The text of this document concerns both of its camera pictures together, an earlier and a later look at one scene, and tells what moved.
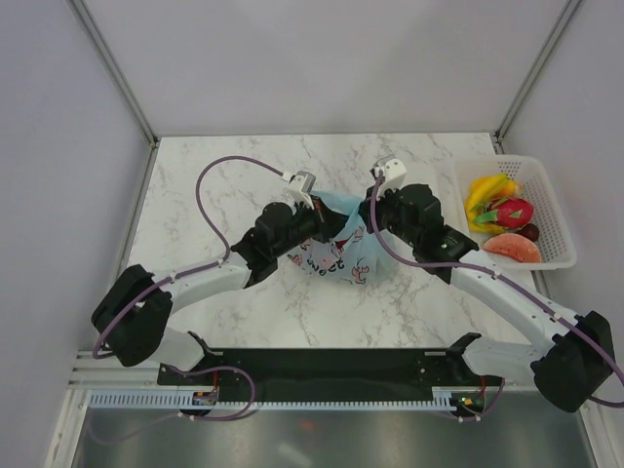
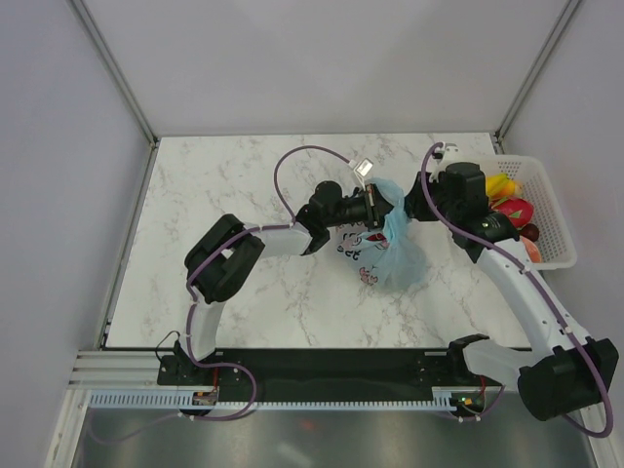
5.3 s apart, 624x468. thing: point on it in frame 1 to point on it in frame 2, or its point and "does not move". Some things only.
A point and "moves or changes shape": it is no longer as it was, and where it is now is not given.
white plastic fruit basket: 554,238 does not move
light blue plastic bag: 354,253 moves or changes shape
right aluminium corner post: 550,44 does not move
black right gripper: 365,210 to 415,202
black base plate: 448,371 does not move
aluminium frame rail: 91,372 does not move
